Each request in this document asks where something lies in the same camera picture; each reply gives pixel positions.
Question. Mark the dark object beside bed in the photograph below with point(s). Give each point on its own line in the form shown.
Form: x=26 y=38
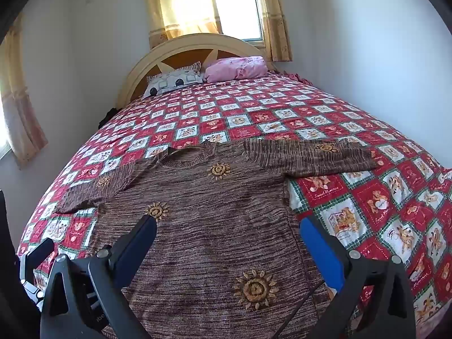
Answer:
x=110 y=114

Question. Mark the pink pillow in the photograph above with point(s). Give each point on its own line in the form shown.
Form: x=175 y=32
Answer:
x=236 y=68

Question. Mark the red patchwork bedspread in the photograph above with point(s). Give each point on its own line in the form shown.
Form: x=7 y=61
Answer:
x=401 y=207

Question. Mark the brown knitted sweater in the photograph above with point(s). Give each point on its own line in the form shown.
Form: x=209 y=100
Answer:
x=227 y=260

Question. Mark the grey patterned pillow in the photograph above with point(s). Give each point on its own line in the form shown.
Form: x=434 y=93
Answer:
x=176 y=79

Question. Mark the side window curtain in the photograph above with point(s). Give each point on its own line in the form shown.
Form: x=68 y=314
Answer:
x=25 y=135

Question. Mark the yellow curtain right panel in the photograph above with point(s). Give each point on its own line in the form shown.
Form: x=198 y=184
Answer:
x=276 y=38

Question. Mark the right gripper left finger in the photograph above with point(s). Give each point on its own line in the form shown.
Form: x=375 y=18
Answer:
x=83 y=296

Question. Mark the yellow curtain left panel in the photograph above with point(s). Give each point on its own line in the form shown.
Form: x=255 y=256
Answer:
x=170 y=19

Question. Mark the cream wooden headboard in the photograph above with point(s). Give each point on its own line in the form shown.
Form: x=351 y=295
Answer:
x=180 y=52

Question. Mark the yellow curtain panel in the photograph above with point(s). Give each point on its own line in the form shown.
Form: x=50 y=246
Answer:
x=276 y=38
x=170 y=19

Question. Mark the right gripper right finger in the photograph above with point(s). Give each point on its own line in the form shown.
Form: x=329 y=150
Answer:
x=389 y=312

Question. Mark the window behind bed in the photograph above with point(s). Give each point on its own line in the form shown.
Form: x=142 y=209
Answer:
x=241 y=19

